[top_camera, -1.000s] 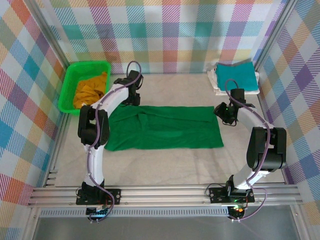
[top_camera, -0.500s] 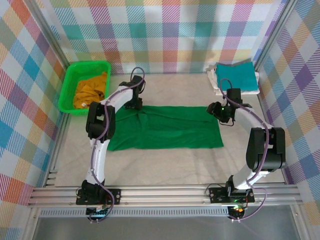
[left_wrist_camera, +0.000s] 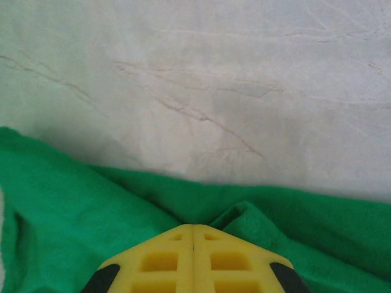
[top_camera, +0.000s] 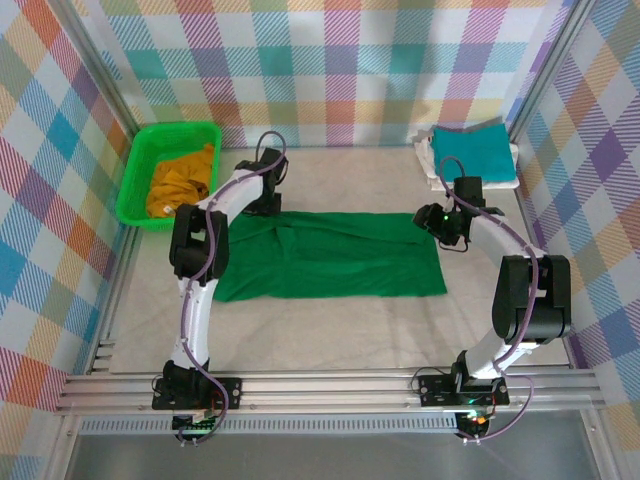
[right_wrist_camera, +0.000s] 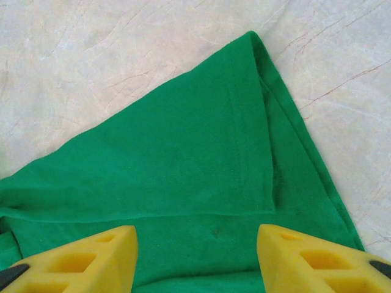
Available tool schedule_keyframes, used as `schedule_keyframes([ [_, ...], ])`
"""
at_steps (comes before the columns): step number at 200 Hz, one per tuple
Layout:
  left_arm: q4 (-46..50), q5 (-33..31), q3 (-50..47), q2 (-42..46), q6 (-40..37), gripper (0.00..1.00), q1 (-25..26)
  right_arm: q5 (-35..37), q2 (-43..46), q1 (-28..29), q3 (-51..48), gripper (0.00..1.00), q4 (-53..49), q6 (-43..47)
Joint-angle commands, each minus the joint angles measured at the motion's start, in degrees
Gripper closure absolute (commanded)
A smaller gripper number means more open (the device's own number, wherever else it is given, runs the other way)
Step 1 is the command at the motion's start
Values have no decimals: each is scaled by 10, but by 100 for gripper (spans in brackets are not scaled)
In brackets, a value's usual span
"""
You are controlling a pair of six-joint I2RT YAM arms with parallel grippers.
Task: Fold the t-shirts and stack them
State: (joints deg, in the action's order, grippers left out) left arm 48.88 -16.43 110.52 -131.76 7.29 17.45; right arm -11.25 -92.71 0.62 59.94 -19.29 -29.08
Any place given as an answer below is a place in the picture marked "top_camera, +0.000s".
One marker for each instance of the green t-shirt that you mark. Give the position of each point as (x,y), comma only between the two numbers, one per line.
(340,255)

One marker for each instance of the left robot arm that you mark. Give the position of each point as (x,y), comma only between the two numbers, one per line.
(197,250)

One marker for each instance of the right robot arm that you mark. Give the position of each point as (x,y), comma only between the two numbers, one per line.
(535,300)

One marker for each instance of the white folded t-shirt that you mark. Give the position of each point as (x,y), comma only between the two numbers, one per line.
(500,185)

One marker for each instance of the teal folded t-shirt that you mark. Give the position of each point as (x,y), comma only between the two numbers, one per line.
(480,150)

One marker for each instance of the yellow t-shirt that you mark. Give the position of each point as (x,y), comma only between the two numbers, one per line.
(175,192)

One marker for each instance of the grey folded t-shirt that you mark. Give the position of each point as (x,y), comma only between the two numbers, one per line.
(487,124)

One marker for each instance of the green plastic basket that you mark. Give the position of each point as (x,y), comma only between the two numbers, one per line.
(131,200)

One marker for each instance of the right controller board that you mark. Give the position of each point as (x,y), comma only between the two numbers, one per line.
(475,422)

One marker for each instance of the controller board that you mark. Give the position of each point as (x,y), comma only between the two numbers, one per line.
(475,422)
(192,425)

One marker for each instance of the left controller board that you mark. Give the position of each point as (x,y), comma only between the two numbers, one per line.
(192,425)

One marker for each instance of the aluminium side rail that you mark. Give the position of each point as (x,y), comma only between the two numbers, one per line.
(527,220)
(107,320)

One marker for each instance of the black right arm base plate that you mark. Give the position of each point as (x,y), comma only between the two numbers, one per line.
(435,390)

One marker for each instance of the aluminium frame post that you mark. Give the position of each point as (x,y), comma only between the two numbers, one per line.
(95,70)
(550,65)

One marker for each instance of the aluminium mounting rail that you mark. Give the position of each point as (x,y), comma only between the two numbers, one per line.
(325,392)

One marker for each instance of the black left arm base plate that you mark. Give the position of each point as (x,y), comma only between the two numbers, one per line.
(230,390)

